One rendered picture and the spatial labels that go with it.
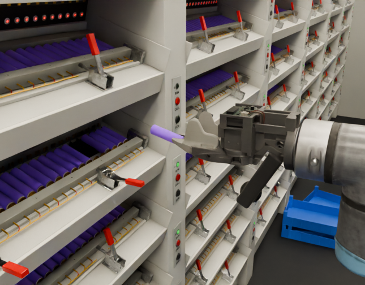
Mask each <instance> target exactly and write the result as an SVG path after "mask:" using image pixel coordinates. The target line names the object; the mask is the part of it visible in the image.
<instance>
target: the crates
mask: <svg viewBox="0 0 365 285"><path fill-rule="evenodd" d="M340 200H341V196H337V195H334V194H331V193H328V192H324V191H321V190H319V186H317V185H316V186H315V189H314V190H313V191H312V192H311V193H310V194H309V195H308V196H307V197H306V198H305V199H304V200H303V201H300V200H295V199H293V195H290V196H289V201H288V203H287V206H286V207H285V210H284V214H283V220H282V232H281V237H284V238H289V239H294V240H298V241H303V242H306V243H311V244H316V245H321V246H324V247H328V248H333V249H335V239H334V236H335V235H336V233H337V224H338V215H339V209H340Z"/></svg>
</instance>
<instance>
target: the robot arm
mask: <svg viewBox="0 0 365 285"><path fill-rule="evenodd" d="M243 106H245V107H243ZM255 107H257V108H255ZM179 135H181V136H183V137H184V139H178V138H172V142H173V143H174V144H175V145H177V146H179V147H180V148H181V149H183V150H184V151H185V152H187V153H189V154H192V156H194V157H197V158H200V159H203V160H205V161H209V162H215V163H227V164H230V165H241V166H245V165H249V164H253V165H257V164H258V163H259V162H260V160H261V159H262V158H263V157H264V156H265V154H266V153H267V151H270V153H269V154H268V155H267V157H266V159H265V160H264V161H263V163H262V164H261V165H260V167H259V168H258V169H257V171H256V172H255V173H254V175H253V177H252V178H251V179H250V181H247V182H245V183H243V184H242V186H241V188H240V195H239V196H238V197H237V199H236V201H237V203H239V204H240V205H242V206H243V207H244V208H246V209H247V208H249V207H250V205H251V204H252V203H254V202H256V201H258V200H259V199H260V198H261V195H262V189H263V188H264V187H265V185H266V184H267V183H268V182H269V180H270V179H271V177H272V176H273V175H274V173H275V172H276V171H277V170H278V168H279V167H280V166H281V165H282V163H283V162H284V168H285V169H286V170H293V171H294V174H295V176H296V177H297V178H303V179H309V180H315V181H319V182H325V183H329V184H335V185H341V186H342V192H341V200H340V209H339V215H338V224H337V233H336V235H335V236H334V239H335V255H336V257H337V259H338V261H339V262H340V263H341V264H342V266H344V267H345V268H347V269H348V270H350V271H351V272H353V273H355V274H357V275H360V276H362V277H365V126H363V125H357V124H347V123H337V122H331V121H325V120H315V119H305V120H303V122H302V123H301V124H300V113H299V112H293V111H282V110H271V109H266V106H262V105H250V104H243V103H235V106H233V107H231V108H230V109H228V110H227V111H225V112H224V113H222V114H220V123H219V125H217V124H216V123H215V122H214V120H213V118H212V115H211V113H209V112H206V111H204V112H202V113H201V114H200V116H199V120H196V119H190V120H189V121H188V123H187V128H186V132H185V133H179Z"/></svg>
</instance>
